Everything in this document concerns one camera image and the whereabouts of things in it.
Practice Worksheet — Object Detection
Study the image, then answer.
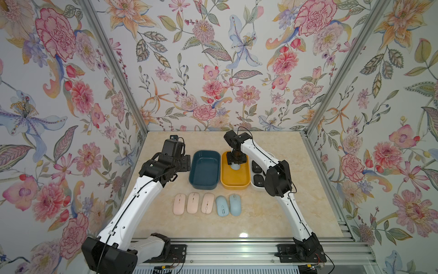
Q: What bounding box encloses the pink mouse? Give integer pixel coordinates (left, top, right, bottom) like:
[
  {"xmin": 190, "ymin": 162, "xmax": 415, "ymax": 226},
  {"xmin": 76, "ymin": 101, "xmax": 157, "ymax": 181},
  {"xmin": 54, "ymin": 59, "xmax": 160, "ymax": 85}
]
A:
[
  {"xmin": 201, "ymin": 193, "xmax": 215, "ymax": 214},
  {"xmin": 173, "ymin": 194, "xmax": 186, "ymax": 216},
  {"xmin": 187, "ymin": 192, "xmax": 200, "ymax": 214}
]

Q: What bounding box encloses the aluminium corner post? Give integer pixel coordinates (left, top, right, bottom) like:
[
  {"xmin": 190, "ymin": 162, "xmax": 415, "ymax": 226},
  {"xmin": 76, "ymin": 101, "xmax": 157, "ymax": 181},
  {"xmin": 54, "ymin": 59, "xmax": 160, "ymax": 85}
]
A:
[
  {"xmin": 302, "ymin": 1, "xmax": 388, "ymax": 139},
  {"xmin": 79, "ymin": 0, "xmax": 148, "ymax": 136}
]

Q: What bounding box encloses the yellow storage box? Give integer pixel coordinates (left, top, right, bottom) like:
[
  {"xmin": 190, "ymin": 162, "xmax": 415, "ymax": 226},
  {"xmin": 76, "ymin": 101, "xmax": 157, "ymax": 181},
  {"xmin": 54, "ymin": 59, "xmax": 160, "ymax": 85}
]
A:
[{"xmin": 220, "ymin": 152, "xmax": 251, "ymax": 191}]

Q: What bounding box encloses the pink mouse far left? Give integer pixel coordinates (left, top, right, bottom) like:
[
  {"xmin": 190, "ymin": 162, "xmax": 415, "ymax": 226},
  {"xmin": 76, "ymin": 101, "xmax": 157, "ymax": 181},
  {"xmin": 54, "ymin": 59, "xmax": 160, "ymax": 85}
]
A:
[{"xmin": 173, "ymin": 194, "xmax": 186, "ymax": 216}]

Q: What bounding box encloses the dark teal storage box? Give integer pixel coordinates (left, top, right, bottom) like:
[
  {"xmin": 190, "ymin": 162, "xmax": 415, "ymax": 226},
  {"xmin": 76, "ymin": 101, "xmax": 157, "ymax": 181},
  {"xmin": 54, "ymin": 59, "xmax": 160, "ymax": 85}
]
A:
[{"xmin": 189, "ymin": 150, "xmax": 221, "ymax": 190}]

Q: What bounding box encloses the white storage box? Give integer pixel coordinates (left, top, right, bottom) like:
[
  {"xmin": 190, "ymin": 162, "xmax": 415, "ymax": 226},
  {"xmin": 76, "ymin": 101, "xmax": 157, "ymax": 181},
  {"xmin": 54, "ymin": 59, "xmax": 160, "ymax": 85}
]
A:
[{"xmin": 249, "ymin": 158, "xmax": 266, "ymax": 192}]

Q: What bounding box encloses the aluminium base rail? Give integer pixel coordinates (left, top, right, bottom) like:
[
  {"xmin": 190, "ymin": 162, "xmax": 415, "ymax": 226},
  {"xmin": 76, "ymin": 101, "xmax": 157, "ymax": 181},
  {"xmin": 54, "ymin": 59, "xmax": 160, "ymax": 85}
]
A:
[{"xmin": 83, "ymin": 237, "xmax": 381, "ymax": 274}]

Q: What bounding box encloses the right aluminium corner post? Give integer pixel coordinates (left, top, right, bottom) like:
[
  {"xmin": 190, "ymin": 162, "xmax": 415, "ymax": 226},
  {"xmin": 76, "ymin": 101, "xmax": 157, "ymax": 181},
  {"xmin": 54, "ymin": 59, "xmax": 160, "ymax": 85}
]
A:
[{"xmin": 302, "ymin": 1, "xmax": 388, "ymax": 139}]

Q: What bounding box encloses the pink mouse right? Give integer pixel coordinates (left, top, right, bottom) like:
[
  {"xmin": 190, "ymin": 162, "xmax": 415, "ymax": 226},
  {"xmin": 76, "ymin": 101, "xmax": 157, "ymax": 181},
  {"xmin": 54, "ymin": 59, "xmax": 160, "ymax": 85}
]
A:
[{"xmin": 201, "ymin": 193, "xmax": 215, "ymax": 214}]

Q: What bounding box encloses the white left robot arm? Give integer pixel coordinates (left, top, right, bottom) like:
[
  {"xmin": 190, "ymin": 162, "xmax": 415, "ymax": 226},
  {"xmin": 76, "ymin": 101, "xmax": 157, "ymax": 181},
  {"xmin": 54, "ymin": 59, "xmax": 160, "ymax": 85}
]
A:
[{"xmin": 82, "ymin": 153, "xmax": 190, "ymax": 274}]

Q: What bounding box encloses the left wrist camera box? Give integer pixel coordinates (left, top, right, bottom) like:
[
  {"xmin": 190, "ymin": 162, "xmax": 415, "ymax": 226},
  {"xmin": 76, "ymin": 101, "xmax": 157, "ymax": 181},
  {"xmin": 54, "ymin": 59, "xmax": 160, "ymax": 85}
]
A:
[{"xmin": 162, "ymin": 135, "xmax": 185, "ymax": 157}]

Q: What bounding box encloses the black mouse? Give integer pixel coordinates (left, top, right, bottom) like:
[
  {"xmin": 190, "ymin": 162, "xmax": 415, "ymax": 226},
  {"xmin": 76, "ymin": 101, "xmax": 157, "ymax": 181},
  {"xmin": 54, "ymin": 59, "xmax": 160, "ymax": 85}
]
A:
[
  {"xmin": 252, "ymin": 161, "xmax": 263, "ymax": 174},
  {"xmin": 253, "ymin": 174, "xmax": 265, "ymax": 188}
]

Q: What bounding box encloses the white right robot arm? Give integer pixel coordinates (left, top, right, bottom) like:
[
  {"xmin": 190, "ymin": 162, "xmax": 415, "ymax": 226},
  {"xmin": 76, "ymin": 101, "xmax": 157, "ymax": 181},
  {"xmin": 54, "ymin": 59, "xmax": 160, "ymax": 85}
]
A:
[{"xmin": 224, "ymin": 130, "xmax": 327, "ymax": 263}]

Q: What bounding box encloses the light blue mouse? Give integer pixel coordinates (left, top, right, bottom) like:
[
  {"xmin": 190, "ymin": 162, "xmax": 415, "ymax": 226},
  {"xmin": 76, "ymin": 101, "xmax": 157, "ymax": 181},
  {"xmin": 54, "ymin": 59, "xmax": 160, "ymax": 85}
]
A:
[
  {"xmin": 216, "ymin": 196, "xmax": 229, "ymax": 217},
  {"xmin": 229, "ymin": 194, "xmax": 242, "ymax": 216},
  {"xmin": 230, "ymin": 163, "xmax": 240, "ymax": 170}
]

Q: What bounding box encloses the pink mouse middle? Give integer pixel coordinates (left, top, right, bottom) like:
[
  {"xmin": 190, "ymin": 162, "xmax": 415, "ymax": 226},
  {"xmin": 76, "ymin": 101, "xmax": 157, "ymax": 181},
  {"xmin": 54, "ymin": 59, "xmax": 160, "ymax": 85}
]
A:
[{"xmin": 187, "ymin": 192, "xmax": 200, "ymax": 214}]

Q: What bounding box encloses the left aluminium corner post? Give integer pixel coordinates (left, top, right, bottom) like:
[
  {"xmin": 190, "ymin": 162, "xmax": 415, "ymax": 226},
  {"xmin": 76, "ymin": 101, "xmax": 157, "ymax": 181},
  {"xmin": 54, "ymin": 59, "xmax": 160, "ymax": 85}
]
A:
[{"xmin": 79, "ymin": 0, "xmax": 148, "ymax": 136}]

